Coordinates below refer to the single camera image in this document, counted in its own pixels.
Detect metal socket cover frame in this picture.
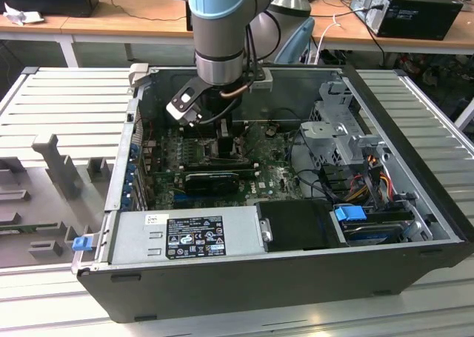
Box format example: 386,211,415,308
236,123,266,159

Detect CPU socket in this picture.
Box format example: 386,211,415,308
201,136,248,164

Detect black graphics card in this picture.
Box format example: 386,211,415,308
183,171,241,197

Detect green motherboard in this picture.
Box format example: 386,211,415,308
142,121,309,210

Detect upright black desk box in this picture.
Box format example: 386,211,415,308
185,0,196,33

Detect grey metal drive cage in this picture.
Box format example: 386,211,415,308
298,79,390,168

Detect pale blue teach pendant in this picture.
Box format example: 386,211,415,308
273,16,316,64

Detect blue card retainer strip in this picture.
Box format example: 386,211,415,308
124,140,141,210

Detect wooden desk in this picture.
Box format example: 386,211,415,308
0,0,197,68
309,0,474,68

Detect black plastic shroud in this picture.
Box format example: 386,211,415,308
255,198,350,253

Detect grey power supply unit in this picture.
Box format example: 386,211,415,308
106,204,268,267

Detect blue disk carrier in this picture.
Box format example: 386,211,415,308
333,204,368,229

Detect black open PC case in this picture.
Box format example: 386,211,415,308
70,63,474,325

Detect hard disk drive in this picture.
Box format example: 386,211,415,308
341,221,405,247

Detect blue case latch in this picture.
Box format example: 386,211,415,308
72,236,93,253

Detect grey parts rack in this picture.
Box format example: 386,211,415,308
0,133,116,270

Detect black PC tower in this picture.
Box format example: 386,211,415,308
349,0,464,41

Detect crumpled white paper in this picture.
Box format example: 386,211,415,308
2,1,46,27

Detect green RAM stick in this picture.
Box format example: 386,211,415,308
0,224,41,232

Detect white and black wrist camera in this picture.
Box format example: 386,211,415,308
165,79,205,126

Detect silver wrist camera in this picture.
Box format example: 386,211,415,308
249,69,276,93

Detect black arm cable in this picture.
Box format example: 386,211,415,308
241,0,262,79

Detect grey case latch handle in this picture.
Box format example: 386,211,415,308
127,63,150,91

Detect white cable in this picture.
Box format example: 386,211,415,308
316,13,343,64

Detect coloured wire bundle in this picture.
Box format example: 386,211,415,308
347,155,395,205

